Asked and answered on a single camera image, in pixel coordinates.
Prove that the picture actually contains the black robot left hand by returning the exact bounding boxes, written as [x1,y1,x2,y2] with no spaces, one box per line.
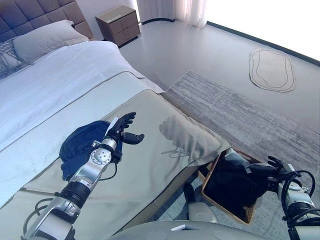
[103,111,146,146]

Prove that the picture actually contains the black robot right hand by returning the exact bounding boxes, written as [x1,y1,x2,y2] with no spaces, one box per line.
[245,155,296,180]

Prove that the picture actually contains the navy blue garment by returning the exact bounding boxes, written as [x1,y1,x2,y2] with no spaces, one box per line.
[59,120,124,182]

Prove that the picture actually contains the white plastic bag with tags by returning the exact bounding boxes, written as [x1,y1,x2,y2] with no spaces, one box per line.
[224,149,245,163]

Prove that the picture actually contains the black garment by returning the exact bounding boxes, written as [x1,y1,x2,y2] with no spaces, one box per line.
[203,152,275,223]

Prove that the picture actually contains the brown wicker basket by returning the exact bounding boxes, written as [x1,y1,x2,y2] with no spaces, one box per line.
[198,146,266,226]

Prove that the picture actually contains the white duvet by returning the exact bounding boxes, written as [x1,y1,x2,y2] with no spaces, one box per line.
[0,39,166,153]

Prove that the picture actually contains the beige cardboard boxes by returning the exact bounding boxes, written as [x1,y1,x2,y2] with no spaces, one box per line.
[124,94,226,226]

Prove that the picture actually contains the silver robot right leg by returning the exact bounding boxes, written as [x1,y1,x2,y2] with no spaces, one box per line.
[183,182,218,223]

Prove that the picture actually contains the beige oval floor mat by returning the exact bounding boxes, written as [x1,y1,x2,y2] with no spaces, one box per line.
[248,48,297,93]

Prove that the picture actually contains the brown nightstand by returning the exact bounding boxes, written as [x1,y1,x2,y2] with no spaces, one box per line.
[94,4,141,48]

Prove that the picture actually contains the beige pillow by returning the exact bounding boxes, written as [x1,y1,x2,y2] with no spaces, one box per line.
[12,19,90,63]

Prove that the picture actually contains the grey patterned cushion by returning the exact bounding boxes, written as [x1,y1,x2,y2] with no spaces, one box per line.
[0,39,25,76]

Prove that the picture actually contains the brown tufted headboard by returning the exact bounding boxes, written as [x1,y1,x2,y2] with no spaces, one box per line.
[0,0,95,43]

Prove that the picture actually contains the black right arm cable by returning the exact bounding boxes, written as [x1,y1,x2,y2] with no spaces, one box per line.
[279,169,316,221]

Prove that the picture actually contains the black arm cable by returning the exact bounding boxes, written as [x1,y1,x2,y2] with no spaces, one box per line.
[98,159,119,181]
[279,169,316,221]

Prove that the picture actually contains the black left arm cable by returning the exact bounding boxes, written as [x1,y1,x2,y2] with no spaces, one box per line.
[98,159,119,181]

